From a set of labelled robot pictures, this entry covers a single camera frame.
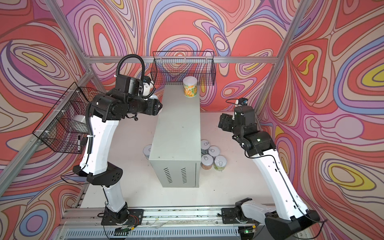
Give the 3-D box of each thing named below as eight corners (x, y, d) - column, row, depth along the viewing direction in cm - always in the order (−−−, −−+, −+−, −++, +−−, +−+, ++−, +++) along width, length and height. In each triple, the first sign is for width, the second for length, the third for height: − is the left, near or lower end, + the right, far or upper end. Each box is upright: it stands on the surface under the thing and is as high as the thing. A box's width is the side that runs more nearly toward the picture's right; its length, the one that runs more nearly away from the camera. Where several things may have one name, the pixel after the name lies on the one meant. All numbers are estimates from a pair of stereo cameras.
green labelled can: (213, 171, 90) (214, 167, 86) (212, 159, 96) (213, 155, 91) (226, 171, 90) (227, 167, 86) (224, 159, 96) (225, 155, 91)
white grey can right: (213, 160, 93) (213, 156, 90) (207, 150, 98) (207, 147, 94) (221, 156, 95) (222, 153, 92) (215, 147, 99) (215, 144, 96)
